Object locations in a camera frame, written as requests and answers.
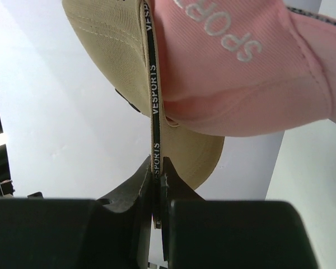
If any pink baseball cap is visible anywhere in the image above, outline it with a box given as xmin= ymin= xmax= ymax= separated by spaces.
xmin=153 ymin=1 xmax=336 ymax=137

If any beige baseball cap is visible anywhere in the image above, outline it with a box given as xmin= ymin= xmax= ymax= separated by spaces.
xmin=61 ymin=0 xmax=225 ymax=229

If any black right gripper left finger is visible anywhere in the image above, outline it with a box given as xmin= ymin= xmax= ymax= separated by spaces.
xmin=0 ymin=159 xmax=151 ymax=268

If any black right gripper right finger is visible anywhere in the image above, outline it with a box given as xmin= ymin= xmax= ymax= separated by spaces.
xmin=160 ymin=158 xmax=318 ymax=268

